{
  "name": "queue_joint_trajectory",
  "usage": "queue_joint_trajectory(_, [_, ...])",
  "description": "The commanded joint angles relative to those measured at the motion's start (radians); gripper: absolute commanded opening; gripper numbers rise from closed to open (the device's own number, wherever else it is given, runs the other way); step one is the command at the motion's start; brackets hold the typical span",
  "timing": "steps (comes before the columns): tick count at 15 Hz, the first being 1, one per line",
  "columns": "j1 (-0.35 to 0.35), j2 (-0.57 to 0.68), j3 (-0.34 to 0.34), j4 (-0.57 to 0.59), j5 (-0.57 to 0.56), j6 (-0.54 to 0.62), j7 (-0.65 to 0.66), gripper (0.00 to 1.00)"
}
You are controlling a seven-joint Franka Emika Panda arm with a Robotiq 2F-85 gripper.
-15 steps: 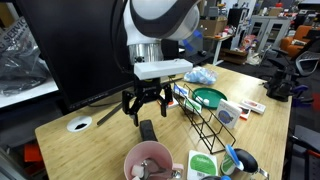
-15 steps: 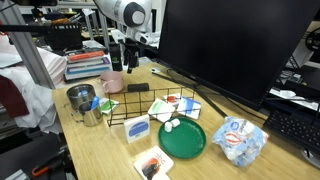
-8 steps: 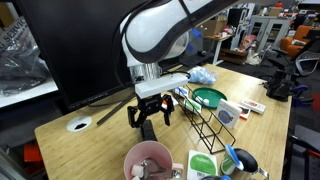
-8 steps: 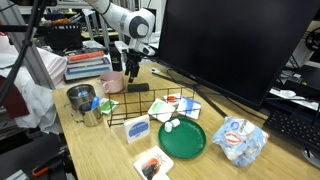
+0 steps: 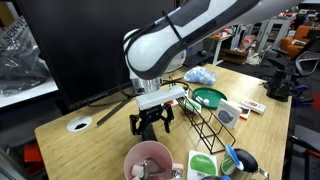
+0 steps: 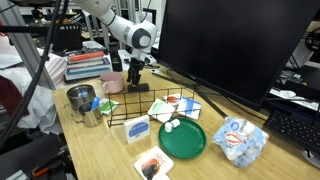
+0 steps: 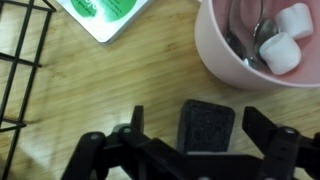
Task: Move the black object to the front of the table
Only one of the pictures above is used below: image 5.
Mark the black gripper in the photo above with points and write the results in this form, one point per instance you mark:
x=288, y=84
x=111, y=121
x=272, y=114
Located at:
x=153, y=115

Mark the black monitor stand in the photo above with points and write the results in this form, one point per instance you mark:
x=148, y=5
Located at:
x=113, y=111

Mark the pink mug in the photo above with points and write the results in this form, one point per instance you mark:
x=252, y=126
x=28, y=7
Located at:
x=133, y=156

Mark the green white card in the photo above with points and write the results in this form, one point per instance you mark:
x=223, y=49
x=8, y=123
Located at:
x=192, y=105

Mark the metal spoon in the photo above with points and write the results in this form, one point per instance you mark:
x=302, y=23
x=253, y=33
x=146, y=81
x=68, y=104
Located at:
x=151, y=166

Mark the white marshmallow piece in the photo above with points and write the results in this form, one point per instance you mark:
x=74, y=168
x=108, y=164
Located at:
x=136, y=171

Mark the small white ball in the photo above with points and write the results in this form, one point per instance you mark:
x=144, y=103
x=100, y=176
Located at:
x=206, y=102

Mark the blue plastic bag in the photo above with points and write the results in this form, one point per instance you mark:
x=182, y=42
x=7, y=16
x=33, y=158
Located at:
x=200, y=75

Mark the white package green circle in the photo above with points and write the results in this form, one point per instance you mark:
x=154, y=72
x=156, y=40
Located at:
x=201, y=165

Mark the green plate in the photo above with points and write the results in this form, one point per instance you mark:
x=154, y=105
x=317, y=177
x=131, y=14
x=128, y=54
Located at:
x=213, y=95

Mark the black keyboard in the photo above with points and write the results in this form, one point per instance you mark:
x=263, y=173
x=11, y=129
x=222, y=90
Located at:
x=196, y=60

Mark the white box blue print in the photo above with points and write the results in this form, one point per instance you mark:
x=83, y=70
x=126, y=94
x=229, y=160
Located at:
x=227, y=115

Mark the green white cup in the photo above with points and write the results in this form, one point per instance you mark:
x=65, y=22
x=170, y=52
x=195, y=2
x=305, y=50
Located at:
x=226, y=165

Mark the small white red box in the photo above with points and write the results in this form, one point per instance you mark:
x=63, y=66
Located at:
x=245, y=113

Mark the long white red box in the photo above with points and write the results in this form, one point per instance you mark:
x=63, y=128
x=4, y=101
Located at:
x=253, y=106

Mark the low wooden shelf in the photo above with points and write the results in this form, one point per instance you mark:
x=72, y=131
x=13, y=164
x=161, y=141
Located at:
x=233, y=56

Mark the steel pitcher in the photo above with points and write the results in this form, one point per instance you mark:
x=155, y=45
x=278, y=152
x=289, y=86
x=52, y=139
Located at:
x=248, y=160

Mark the white background desk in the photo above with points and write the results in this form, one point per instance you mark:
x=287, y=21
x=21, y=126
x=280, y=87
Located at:
x=220, y=41

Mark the large black monitor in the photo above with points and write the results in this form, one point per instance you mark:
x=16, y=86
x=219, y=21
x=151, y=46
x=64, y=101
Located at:
x=66, y=43

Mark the white plastic bag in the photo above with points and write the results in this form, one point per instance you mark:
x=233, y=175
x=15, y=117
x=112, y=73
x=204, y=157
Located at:
x=253, y=58

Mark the white side table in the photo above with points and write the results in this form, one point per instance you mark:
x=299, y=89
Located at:
x=26, y=95

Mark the black plastic bag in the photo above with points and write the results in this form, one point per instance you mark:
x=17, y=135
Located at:
x=20, y=71

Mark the grey glass door cabinet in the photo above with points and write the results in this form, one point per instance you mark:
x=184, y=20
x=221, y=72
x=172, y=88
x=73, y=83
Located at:
x=275, y=33

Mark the black padded bench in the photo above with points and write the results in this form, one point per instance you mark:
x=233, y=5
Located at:
x=306, y=136

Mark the orange armchair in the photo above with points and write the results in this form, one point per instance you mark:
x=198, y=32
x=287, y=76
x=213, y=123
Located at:
x=296, y=41

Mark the mesh office chair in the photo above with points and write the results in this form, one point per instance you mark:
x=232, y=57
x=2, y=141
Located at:
x=308, y=61

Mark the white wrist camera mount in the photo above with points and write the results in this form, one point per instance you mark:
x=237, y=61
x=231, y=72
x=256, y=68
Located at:
x=160, y=97

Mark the black table clamp mount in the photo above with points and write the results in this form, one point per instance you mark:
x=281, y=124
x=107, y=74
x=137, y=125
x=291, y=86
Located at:
x=280, y=86

